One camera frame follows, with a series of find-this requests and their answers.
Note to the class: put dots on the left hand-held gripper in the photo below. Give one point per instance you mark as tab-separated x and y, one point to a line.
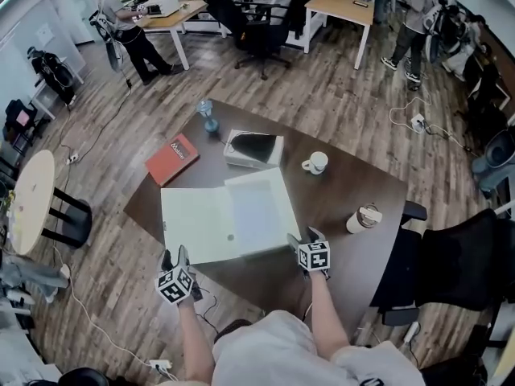
173	288

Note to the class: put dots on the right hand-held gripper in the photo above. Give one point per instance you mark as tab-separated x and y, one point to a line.
314	257

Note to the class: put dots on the pale green file box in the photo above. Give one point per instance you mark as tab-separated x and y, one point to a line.
201	223

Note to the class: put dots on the person's right forearm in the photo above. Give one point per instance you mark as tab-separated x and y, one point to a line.
328	320

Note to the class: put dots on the person's left forearm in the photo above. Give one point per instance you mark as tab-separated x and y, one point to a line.
195	344

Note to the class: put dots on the white tumbler with lid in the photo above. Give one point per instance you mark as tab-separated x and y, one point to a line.
360	221

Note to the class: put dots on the white mug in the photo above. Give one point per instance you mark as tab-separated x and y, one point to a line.
318	162

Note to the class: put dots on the person's dark trousers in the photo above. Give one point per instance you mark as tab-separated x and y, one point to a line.
231	330

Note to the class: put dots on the white cardboard box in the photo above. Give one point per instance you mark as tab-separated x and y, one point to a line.
249	164

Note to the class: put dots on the red book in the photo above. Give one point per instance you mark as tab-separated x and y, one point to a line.
171	161

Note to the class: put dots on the black cloth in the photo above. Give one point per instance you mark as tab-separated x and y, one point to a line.
255	147

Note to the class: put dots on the person's light grey shirt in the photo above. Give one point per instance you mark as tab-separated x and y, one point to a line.
273	352

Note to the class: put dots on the clear water bottle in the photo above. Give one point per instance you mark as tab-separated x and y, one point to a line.
210	125

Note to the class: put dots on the long white power strip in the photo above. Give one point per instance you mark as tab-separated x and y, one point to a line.
411	332

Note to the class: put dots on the small white power strip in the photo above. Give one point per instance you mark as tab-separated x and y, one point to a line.
72	159

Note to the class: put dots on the black round plastic shell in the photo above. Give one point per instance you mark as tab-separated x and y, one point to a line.
82	377

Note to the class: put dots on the black mesh office chair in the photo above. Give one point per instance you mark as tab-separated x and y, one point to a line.
462	372
454	264

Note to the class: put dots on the round beige table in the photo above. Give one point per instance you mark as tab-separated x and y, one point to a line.
34	199

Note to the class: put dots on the white power cube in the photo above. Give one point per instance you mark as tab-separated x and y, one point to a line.
418	122

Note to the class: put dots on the white side table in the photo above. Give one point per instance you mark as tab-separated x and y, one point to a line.
42	99

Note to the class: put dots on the black chair with pink sheet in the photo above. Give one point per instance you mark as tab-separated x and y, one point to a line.
20	119

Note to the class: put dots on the black swivel chair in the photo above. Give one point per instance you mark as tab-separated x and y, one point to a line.
257	34

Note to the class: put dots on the square wooden desk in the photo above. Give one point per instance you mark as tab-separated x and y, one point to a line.
342	8

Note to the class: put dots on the long wooden desk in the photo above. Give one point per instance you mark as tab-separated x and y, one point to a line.
173	16

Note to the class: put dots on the white countertop oven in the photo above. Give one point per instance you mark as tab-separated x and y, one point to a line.
165	4

